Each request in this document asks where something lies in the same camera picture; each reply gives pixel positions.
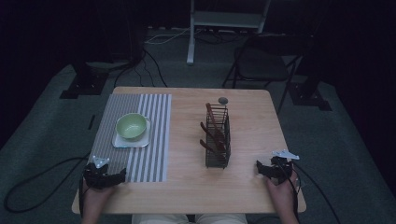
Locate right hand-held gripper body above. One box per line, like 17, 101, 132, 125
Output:
266, 149, 301, 185

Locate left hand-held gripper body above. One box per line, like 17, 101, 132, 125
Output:
82, 155, 117, 190

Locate person's left hand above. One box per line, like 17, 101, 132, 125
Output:
81, 182, 117, 210

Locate person's right hand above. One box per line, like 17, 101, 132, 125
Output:
264, 171, 301, 215

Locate white square plate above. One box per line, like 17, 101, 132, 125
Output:
111, 116, 152, 149

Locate grey striped placemat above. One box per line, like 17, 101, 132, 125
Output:
89, 93, 173, 184

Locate green bowl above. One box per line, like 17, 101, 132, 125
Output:
115, 112, 149, 140

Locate person's light trousers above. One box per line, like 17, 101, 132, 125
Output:
131, 213, 248, 224

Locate long brown wooden utensil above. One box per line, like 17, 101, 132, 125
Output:
205, 103, 226, 147

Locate black stand base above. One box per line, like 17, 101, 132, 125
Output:
59, 61, 110, 100
288, 81, 332, 112

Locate black folding chair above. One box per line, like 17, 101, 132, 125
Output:
221, 33, 313, 114

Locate white metal stand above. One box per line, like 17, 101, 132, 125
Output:
186, 0, 272, 65

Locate black cable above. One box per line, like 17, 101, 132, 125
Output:
290, 161, 343, 224
3, 152, 92, 215

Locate dark wire cutlery basket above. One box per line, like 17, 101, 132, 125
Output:
205, 103, 233, 170

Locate black floor cables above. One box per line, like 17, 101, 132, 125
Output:
113, 49, 169, 89

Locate white floor cable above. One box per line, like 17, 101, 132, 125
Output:
144, 27, 191, 45

